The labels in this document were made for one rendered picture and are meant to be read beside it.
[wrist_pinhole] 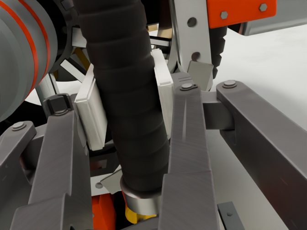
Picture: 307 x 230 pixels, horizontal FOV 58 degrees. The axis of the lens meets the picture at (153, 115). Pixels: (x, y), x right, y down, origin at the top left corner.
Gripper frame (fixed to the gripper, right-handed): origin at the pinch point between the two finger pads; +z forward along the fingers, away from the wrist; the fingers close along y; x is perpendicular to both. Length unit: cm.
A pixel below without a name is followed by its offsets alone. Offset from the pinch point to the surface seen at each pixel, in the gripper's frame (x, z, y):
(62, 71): -11, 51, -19
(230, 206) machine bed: -75, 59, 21
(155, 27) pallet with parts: -78, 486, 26
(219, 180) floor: -83, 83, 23
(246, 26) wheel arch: -6.8, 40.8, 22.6
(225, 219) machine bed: -75, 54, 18
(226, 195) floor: -83, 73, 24
